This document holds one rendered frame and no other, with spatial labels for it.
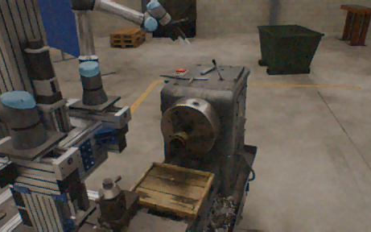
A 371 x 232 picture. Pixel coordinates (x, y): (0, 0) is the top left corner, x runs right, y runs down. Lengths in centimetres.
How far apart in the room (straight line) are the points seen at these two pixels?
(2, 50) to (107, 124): 64
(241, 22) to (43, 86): 1018
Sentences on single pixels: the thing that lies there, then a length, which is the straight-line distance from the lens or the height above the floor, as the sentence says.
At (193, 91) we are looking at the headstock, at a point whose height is 124.
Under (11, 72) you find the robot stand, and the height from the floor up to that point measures 144.
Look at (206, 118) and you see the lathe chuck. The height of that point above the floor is 117.
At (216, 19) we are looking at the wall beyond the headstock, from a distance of 1138.
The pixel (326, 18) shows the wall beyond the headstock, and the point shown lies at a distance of 1174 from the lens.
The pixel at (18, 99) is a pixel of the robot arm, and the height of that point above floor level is 138.
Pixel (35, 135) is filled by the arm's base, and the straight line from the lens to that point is 141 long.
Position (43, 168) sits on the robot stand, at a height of 107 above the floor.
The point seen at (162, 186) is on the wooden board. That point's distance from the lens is 145.
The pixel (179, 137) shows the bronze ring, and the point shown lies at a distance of 138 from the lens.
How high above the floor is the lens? 181
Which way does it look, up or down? 26 degrees down
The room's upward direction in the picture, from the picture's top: 2 degrees counter-clockwise
